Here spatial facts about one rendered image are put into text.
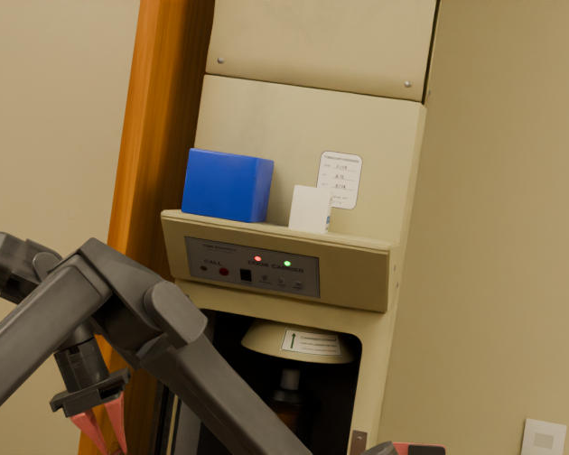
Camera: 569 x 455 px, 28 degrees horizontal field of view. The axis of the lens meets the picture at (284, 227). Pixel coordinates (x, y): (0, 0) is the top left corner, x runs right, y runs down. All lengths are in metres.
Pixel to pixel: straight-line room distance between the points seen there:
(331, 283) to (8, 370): 0.61
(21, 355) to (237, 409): 0.25
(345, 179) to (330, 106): 0.11
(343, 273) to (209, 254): 0.19
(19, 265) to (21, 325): 0.36
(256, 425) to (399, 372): 0.87
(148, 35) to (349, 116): 0.31
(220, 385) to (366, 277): 0.40
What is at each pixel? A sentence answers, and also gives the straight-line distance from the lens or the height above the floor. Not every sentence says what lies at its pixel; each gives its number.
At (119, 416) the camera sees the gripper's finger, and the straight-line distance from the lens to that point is 1.47.
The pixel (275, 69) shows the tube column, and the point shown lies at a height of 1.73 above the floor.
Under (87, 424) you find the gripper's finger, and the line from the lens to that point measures 1.47.
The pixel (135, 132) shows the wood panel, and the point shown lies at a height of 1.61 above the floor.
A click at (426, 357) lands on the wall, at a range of 2.06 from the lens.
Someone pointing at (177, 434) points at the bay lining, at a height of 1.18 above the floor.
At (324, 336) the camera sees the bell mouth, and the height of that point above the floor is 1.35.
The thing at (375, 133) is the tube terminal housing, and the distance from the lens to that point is 1.62.
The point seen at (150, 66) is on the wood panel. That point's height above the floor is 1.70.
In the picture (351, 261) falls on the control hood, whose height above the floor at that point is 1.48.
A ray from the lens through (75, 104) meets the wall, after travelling 2.20.
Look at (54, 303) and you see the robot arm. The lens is 1.13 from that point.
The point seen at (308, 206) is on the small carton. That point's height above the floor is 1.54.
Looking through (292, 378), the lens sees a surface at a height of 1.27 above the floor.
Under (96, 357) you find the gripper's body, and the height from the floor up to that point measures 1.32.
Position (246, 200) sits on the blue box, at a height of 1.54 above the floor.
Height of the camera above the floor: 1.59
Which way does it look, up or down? 3 degrees down
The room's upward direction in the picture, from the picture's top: 8 degrees clockwise
